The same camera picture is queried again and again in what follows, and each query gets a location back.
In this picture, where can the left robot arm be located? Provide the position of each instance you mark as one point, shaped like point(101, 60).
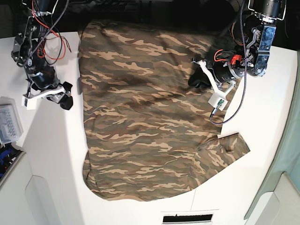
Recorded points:
point(253, 33)

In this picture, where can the clear plastic parts box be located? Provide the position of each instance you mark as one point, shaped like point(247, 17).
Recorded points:
point(10, 125)

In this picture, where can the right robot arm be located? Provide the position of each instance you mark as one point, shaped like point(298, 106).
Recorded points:
point(29, 53)

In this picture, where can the white slotted vent plate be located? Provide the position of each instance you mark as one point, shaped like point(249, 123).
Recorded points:
point(194, 217)

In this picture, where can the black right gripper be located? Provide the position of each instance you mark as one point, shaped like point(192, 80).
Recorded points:
point(45, 84)

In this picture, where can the camouflage t-shirt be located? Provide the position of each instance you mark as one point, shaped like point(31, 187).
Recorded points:
point(148, 133)

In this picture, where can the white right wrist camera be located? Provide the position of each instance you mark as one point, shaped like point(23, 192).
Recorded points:
point(29, 102)

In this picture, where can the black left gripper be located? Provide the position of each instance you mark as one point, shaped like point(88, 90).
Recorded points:
point(219, 76)

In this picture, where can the blue items in bin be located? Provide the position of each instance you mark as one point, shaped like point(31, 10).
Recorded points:
point(7, 156)

